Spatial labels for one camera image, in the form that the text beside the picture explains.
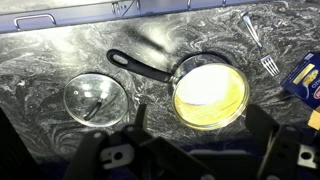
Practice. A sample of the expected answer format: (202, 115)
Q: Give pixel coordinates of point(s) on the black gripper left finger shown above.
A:
(160, 160)

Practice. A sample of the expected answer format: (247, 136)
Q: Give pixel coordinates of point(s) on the blue pasta box, yellow flaps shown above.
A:
(301, 81)

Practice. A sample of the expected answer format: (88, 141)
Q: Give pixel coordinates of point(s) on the silver metal fork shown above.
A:
(269, 61)

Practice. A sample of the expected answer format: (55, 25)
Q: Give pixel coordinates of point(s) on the white cabinet unit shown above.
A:
(83, 15)

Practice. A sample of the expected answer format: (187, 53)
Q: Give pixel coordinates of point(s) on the yellow pasta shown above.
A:
(213, 103)

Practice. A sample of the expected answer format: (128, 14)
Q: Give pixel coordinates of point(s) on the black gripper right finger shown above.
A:
(283, 150)

